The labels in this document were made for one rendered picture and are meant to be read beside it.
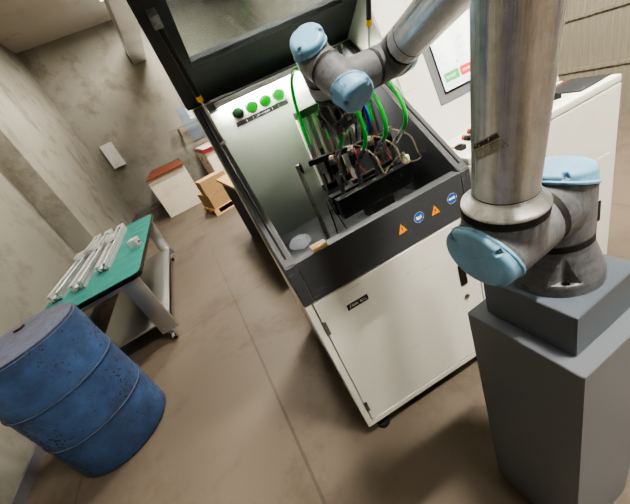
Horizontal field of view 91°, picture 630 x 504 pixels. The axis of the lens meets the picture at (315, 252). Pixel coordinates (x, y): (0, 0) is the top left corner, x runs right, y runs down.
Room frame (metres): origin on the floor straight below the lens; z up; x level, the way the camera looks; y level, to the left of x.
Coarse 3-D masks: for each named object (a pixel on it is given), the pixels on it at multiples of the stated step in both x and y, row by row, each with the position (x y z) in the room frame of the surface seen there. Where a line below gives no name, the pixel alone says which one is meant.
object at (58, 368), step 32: (32, 320) 1.71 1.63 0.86; (64, 320) 1.51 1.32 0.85; (0, 352) 1.45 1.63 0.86; (32, 352) 1.33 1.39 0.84; (64, 352) 1.39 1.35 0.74; (96, 352) 1.49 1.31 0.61; (0, 384) 1.25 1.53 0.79; (32, 384) 1.28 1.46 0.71; (64, 384) 1.32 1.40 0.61; (96, 384) 1.38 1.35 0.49; (128, 384) 1.48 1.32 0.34; (0, 416) 1.26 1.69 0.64; (32, 416) 1.25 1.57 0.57; (64, 416) 1.26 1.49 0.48; (96, 416) 1.30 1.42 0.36; (128, 416) 1.37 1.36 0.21; (160, 416) 1.47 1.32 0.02; (64, 448) 1.24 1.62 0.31; (96, 448) 1.25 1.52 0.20; (128, 448) 1.29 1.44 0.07
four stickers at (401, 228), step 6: (450, 198) 0.91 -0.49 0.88; (456, 198) 0.91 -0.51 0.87; (438, 204) 0.90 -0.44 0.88; (450, 204) 0.91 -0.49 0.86; (420, 210) 0.89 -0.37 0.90; (432, 210) 0.90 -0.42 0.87; (438, 210) 0.90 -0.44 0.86; (414, 216) 0.89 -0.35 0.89; (420, 216) 0.89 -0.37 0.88; (432, 216) 0.90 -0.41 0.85; (402, 222) 0.88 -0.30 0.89; (396, 228) 0.87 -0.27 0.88; (402, 228) 0.88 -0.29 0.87
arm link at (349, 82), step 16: (320, 64) 0.69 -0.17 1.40; (336, 64) 0.67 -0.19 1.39; (352, 64) 0.66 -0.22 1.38; (368, 64) 0.66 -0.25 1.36; (320, 80) 0.69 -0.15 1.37; (336, 80) 0.65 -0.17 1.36; (352, 80) 0.63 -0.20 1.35; (368, 80) 0.64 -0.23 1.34; (336, 96) 0.65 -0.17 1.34; (352, 96) 0.63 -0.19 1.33; (368, 96) 0.65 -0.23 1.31; (352, 112) 0.66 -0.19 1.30
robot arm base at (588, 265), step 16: (592, 240) 0.37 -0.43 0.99; (544, 256) 0.40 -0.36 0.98; (560, 256) 0.38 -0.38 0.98; (576, 256) 0.37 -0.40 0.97; (592, 256) 0.37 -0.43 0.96; (528, 272) 0.41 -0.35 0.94; (544, 272) 0.39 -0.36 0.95; (560, 272) 0.38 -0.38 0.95; (576, 272) 0.37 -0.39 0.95; (592, 272) 0.36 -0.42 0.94; (528, 288) 0.41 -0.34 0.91; (544, 288) 0.39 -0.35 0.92; (560, 288) 0.37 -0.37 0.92; (576, 288) 0.36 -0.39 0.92; (592, 288) 0.35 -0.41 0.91
